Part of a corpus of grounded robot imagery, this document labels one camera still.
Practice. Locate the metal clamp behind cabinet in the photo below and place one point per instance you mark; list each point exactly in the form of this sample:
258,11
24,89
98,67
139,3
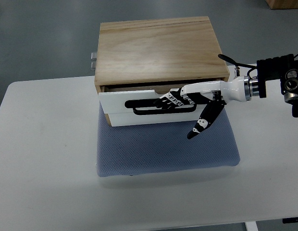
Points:
93,59

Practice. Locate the white table leg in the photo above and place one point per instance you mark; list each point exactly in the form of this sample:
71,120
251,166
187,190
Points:
251,226

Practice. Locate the white drawer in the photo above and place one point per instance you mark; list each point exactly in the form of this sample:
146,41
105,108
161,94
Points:
112,101
130,118

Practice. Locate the blue-grey mesh cushion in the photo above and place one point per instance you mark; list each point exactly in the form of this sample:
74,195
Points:
164,147

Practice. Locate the wooden drawer cabinet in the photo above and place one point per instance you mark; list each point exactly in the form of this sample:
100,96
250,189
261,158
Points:
160,54

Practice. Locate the cardboard box corner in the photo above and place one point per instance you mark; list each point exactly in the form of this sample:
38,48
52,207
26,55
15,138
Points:
282,4

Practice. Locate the black drawer handle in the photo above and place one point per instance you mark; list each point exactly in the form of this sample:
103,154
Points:
147,107

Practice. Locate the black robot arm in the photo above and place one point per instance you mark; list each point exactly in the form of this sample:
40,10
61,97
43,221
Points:
284,68

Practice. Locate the black under-table bracket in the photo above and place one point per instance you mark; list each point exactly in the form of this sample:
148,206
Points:
290,220

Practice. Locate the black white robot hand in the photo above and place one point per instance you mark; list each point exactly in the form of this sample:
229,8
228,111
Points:
214,94

